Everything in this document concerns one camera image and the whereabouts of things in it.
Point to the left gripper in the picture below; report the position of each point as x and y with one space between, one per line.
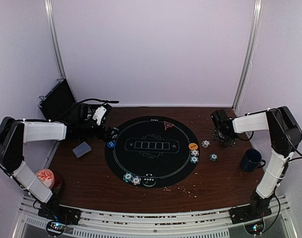
99 135

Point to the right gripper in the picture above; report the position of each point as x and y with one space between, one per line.
231 142

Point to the red triangle marker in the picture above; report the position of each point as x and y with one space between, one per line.
168 125

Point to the black poker set case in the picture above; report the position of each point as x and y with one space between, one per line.
60 105

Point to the dark blue mug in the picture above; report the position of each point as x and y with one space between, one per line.
251 160

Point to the orange big blind button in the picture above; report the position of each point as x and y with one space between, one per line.
193 146

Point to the red patterned tin can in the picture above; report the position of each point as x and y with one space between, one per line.
53 180

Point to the aluminium front rail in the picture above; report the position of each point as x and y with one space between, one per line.
215 223

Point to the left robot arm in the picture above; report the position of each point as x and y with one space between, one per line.
21 137

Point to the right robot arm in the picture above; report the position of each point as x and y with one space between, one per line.
285 136

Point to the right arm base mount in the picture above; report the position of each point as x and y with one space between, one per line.
250 215

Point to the round black poker mat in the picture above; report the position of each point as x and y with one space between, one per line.
143 147

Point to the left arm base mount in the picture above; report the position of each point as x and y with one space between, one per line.
58 223

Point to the grey card deck box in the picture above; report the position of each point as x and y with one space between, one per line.
81 149

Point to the blue small blind button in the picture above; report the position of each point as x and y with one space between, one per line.
111 144

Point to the green chip stack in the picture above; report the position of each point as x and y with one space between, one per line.
213 157

